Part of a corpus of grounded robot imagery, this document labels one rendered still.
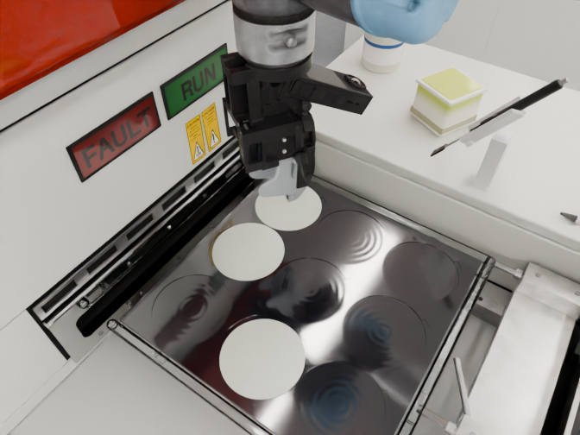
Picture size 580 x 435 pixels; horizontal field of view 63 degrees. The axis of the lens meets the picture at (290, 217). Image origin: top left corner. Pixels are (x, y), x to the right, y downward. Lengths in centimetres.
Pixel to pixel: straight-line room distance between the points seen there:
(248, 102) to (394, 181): 31
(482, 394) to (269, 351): 25
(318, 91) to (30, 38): 26
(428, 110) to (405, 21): 43
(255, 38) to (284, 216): 33
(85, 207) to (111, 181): 4
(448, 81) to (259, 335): 46
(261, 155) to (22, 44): 24
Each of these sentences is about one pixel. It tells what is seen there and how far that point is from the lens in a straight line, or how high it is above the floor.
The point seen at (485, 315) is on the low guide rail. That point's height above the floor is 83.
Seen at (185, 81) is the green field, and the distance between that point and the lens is 60.
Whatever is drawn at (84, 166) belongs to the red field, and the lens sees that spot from 54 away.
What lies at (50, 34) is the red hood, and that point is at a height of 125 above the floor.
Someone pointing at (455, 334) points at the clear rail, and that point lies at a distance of 63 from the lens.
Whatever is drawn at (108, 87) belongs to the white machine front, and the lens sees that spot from 53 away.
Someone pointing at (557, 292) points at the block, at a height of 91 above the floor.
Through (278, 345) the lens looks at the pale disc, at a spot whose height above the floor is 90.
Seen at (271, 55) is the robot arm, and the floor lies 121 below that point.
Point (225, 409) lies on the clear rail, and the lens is 56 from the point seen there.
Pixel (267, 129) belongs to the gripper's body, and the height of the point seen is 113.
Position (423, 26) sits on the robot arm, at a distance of 35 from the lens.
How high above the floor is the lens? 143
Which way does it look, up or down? 49 degrees down
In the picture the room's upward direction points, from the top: straight up
